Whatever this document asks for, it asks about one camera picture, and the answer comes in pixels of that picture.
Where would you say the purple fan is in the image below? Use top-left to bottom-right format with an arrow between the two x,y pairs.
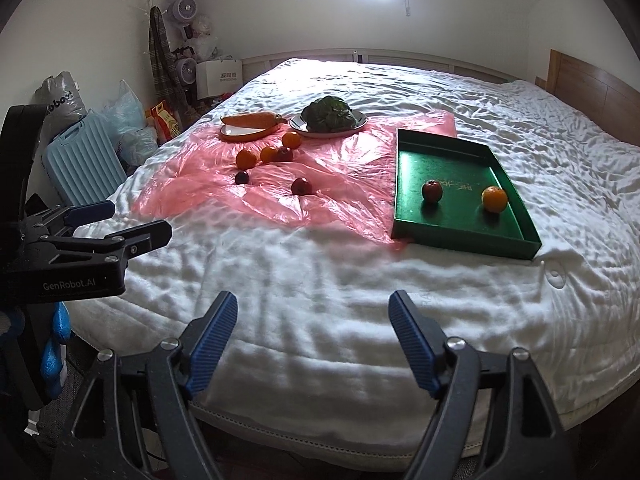
175,58 -> 198,86
168,0 -> 198,24

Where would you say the red yellow snack package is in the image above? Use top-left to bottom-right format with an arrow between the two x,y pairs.
144,101 -> 181,145

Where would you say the plaid garment on rack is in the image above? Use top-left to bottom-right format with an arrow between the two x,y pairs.
149,6 -> 193,128

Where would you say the white bed quilt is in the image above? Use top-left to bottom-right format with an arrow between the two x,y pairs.
68,60 -> 639,471

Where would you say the grey printed bag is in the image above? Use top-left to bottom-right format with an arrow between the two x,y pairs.
32,70 -> 87,142

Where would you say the large orange carrot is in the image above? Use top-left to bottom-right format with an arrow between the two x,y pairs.
221,112 -> 285,130

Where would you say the white paper shopping bag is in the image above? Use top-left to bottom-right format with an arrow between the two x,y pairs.
196,58 -> 243,100

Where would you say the light blue folding board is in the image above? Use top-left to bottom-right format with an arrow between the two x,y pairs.
42,112 -> 126,206

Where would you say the dark green leafy vegetable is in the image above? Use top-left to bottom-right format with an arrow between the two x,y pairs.
302,96 -> 358,133

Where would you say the wooden headboard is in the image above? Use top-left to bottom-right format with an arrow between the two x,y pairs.
536,49 -> 640,146

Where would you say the green tray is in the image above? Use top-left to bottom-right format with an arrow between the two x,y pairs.
390,129 -> 541,260

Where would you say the translucent plastic bag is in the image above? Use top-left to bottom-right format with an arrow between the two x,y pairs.
100,79 -> 158,168

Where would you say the lower purple fan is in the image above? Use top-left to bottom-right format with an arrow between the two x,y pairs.
175,58 -> 198,86

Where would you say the red apple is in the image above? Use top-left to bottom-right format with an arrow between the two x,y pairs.
274,146 -> 294,162
421,180 -> 444,204
290,178 -> 314,196

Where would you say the pink plastic sheet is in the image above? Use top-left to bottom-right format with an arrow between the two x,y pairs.
132,110 -> 457,245

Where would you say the upper purple fan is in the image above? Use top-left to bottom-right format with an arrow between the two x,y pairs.
168,0 -> 198,24

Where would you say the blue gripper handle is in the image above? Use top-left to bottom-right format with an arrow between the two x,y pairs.
0,301 -> 73,401

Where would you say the large textured orange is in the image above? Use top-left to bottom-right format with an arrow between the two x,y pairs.
235,148 -> 259,171

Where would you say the dark purple plum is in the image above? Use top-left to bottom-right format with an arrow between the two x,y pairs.
234,170 -> 250,184

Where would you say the orange rimmed plate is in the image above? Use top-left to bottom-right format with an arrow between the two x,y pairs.
218,124 -> 281,143

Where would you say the grey white plate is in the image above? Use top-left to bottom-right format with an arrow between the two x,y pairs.
288,110 -> 369,139

